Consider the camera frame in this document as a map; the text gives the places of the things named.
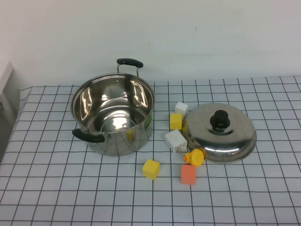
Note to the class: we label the steel lid with black knob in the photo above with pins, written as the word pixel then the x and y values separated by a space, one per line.
pixel 225 146

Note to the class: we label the yellow foam cube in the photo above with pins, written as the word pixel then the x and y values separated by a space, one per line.
pixel 150 169
pixel 175 121

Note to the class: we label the small white foam cube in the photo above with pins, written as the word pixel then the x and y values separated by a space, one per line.
pixel 181 109

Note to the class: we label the white power adapter plug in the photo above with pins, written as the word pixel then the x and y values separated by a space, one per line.
pixel 174 140

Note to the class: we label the yellow rubber duck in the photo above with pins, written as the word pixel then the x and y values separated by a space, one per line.
pixel 196 158

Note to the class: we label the orange foam block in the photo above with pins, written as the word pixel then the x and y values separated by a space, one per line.
pixel 188 174

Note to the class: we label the white black grid tablecloth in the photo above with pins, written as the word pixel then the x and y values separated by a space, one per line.
pixel 70 188

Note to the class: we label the white side cabinet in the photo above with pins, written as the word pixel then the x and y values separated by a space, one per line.
pixel 7 99

